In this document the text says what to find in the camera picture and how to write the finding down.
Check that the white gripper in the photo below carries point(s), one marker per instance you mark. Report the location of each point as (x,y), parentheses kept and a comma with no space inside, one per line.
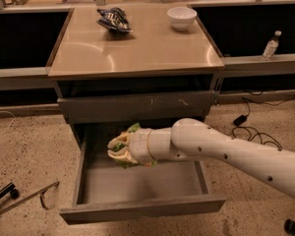
(139,146)

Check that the green rice chip bag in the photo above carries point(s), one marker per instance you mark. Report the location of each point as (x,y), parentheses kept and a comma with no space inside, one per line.
(125,165)

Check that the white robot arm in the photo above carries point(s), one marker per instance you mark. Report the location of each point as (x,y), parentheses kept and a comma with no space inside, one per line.
(190,140)

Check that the closed grey top drawer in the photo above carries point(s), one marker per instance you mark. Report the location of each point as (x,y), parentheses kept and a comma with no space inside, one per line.
(135,107)

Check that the open grey middle drawer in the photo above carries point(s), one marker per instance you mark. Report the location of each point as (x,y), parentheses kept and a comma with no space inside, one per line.
(107,192)

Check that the grey drawer cabinet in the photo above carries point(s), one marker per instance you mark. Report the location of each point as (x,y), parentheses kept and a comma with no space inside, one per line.
(153,58)

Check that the grey metal rod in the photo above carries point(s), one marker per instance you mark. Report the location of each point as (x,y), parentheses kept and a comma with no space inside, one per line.
(39,193)

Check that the black metal stand leg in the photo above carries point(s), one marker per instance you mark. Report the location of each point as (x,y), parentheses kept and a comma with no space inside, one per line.
(11,190)

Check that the white bowl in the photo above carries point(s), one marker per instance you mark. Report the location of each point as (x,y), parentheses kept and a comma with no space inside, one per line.
(181,17)

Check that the clear plastic water bottle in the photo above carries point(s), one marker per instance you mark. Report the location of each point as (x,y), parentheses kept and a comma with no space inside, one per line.
(272,45)

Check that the black caster wheel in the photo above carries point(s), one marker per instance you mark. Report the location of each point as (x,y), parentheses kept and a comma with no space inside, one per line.
(289,226)

